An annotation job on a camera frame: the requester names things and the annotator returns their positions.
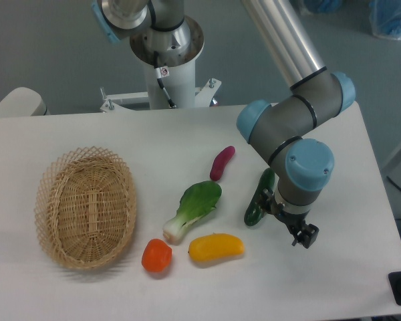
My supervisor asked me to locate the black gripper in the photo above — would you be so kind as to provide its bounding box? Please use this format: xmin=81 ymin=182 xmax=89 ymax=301
xmin=264 ymin=189 xmax=319 ymax=249

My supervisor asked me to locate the dark green cucumber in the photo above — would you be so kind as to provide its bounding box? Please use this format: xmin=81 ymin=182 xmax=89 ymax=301
xmin=244 ymin=168 xmax=275 ymax=227

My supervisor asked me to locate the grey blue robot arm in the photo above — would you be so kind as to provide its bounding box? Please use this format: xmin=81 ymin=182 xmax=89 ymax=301
xmin=91 ymin=1 xmax=356 ymax=247

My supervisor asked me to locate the yellow mango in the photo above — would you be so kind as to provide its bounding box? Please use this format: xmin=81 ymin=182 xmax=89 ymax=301
xmin=188 ymin=233 xmax=245 ymax=262

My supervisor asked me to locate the green bok choy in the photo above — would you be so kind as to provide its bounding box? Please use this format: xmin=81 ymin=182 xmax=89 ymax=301
xmin=162 ymin=181 xmax=222 ymax=244

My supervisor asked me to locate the purple sweet potato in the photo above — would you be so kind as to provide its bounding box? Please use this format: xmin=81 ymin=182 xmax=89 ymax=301
xmin=209 ymin=146 xmax=235 ymax=181

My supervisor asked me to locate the orange bell pepper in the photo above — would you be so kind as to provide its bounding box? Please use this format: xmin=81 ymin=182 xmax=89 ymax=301
xmin=141 ymin=239 xmax=172 ymax=273

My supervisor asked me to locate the woven wicker basket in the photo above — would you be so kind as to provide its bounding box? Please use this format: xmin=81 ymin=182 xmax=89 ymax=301
xmin=34 ymin=146 xmax=137 ymax=270

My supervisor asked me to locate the blue plastic bag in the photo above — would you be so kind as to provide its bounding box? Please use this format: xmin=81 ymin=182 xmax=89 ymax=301
xmin=369 ymin=0 xmax=401 ymax=40

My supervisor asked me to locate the white chair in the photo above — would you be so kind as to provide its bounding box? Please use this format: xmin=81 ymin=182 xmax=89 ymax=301
xmin=0 ymin=87 xmax=50 ymax=118

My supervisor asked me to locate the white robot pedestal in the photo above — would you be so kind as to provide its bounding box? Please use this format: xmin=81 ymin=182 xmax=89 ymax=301
xmin=100 ymin=16 xmax=221 ymax=112

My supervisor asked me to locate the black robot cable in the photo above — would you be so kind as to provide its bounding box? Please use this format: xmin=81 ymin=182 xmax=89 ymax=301
xmin=152 ymin=50 xmax=177 ymax=109

